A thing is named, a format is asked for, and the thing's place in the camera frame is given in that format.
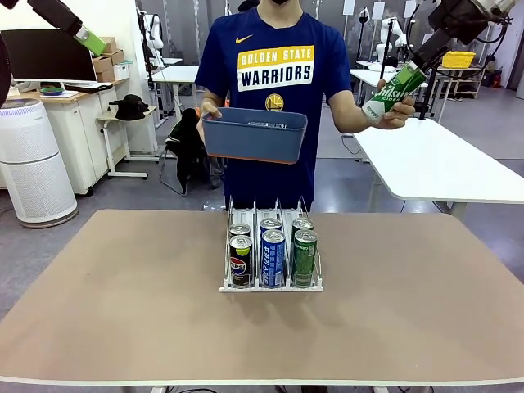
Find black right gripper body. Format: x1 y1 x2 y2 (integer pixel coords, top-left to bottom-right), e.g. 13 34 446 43
427 0 490 46

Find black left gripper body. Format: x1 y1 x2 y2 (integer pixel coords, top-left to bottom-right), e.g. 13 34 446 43
26 0 84 37

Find green Chilsung cider can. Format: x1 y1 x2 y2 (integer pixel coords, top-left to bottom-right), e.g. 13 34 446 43
361 61 428 124
291 217 315 235
292 229 318 287

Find blue plastic bin orange base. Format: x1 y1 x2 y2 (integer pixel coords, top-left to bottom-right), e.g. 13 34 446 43
201 106 309 165

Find person's right forearm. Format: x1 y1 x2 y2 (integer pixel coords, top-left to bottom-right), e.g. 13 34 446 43
202 88 230 110

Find person's left hand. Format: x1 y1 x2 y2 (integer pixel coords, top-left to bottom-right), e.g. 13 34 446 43
364 101 417 130

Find person's right hand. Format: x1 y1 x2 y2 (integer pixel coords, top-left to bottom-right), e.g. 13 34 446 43
196 101 224 142

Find yellow plastic crate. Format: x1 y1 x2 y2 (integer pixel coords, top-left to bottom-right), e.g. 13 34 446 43
441 51 477 69

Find wooden background table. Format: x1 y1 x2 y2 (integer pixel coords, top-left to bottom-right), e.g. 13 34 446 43
436 65 487 100

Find black computer monitor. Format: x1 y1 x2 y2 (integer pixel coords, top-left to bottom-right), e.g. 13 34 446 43
0 28 98 83

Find black pole stand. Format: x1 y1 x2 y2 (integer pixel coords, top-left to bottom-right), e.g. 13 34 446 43
417 69 437 120

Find black studio light stand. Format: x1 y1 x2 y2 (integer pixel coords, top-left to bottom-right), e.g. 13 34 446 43
358 7 372 66

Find black cap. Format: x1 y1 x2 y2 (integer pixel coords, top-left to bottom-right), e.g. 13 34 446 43
108 93 151 122

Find white cabinet desk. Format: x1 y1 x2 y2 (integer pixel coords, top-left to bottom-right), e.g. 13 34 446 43
0 79 159 196

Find large white table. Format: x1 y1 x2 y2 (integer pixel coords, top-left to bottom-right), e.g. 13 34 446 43
350 116 524 220

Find white round air purifier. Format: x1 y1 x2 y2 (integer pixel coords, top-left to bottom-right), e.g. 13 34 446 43
0 97 79 229

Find white rolling side table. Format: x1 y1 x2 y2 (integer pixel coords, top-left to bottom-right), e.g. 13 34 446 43
96 105 159 181

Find black jacket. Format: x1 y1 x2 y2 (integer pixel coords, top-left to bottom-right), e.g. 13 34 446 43
165 108 226 193

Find person in blue Warriors shirt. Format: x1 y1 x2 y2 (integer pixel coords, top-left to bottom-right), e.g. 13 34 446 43
195 0 352 212

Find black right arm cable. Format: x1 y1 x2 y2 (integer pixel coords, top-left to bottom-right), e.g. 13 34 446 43
407 0 513 46

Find thin black floor cable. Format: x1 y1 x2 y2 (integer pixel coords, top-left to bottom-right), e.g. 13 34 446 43
341 133 370 165

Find white wire can dispenser rack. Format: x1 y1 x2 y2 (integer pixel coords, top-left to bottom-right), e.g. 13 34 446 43
219 195 325 294

